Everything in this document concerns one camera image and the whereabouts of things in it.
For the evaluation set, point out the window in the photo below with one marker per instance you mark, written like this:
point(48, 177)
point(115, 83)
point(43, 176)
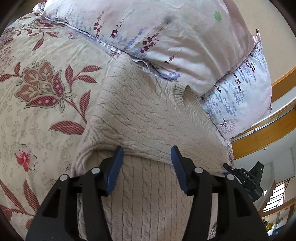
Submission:
point(276, 195)

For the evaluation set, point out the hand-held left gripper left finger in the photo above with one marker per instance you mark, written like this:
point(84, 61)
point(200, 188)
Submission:
point(113, 171)

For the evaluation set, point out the floral bed sheet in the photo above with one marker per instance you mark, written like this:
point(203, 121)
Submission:
point(34, 127)

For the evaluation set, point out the white floral pillow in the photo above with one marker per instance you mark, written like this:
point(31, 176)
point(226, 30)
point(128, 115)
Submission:
point(185, 34)

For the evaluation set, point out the pink pillow tree print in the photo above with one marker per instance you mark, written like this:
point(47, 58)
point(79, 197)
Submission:
point(242, 92)

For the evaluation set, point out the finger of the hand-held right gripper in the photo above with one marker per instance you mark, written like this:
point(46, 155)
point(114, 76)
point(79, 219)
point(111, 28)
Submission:
point(229, 168)

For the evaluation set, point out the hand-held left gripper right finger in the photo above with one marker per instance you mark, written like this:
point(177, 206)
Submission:
point(179, 169)

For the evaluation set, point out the wooden bed headboard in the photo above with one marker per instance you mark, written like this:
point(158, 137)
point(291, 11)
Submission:
point(254, 141)

